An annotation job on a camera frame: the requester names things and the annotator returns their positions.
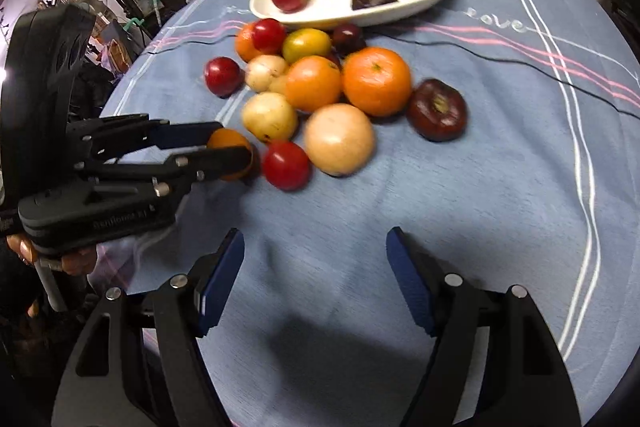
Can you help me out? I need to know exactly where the large tan apple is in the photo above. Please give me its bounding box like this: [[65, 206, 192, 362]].
[[304, 103, 376, 178]]

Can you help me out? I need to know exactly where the dark red plum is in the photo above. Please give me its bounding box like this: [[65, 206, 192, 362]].
[[406, 78, 469, 142]]

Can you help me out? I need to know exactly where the large orange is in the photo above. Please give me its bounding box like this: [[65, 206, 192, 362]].
[[342, 47, 413, 118]]

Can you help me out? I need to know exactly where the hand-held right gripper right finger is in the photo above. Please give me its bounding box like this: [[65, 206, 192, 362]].
[[385, 227, 583, 427]]

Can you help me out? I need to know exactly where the small dark purple plum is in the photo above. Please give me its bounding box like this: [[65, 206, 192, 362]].
[[331, 23, 367, 58]]

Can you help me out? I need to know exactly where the pale yellow apple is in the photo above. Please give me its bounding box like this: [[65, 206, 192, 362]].
[[242, 92, 299, 144]]

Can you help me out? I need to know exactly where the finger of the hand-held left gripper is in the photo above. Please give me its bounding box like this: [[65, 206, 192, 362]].
[[65, 113, 224, 160], [75, 146, 253, 198]]

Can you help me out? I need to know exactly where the small pale yellow plum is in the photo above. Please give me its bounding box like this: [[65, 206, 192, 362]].
[[244, 54, 289, 92]]

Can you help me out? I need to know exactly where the blue striped tablecloth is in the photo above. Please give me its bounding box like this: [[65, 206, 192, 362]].
[[95, 0, 640, 427]]

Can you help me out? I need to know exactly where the small orange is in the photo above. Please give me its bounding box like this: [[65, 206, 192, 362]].
[[206, 128, 258, 182]]

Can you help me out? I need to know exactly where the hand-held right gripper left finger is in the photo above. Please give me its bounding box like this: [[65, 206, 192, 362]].
[[52, 227, 246, 427]]

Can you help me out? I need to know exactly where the person's left hand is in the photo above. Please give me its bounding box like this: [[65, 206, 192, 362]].
[[5, 234, 98, 278]]

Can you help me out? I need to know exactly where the yellow green citrus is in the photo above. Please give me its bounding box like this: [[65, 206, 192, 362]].
[[281, 28, 333, 65]]

